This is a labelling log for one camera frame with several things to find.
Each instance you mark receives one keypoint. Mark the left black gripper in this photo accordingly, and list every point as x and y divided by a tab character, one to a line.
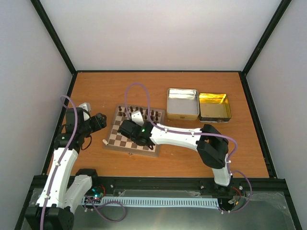
100	122

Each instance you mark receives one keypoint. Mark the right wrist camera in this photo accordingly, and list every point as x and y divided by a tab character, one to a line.
137	117

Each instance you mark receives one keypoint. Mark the wooden chess board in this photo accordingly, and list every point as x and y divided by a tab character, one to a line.
118	142

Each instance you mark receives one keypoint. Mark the light blue cable duct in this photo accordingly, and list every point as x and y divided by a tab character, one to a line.
210	203

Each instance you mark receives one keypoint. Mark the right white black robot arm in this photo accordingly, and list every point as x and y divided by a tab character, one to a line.
213	148

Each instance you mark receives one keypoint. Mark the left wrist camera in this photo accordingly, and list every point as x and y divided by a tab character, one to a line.
85	106

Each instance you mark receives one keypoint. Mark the black frame rail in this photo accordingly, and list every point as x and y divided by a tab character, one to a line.
205	186

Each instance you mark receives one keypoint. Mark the gold tin lid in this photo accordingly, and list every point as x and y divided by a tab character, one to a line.
214	108

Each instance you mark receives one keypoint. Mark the silver open tin box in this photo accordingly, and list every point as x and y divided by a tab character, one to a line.
182	104

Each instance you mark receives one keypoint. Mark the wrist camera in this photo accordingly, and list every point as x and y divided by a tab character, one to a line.
137	117
85	106

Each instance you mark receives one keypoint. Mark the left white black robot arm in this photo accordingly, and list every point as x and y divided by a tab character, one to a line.
57	203

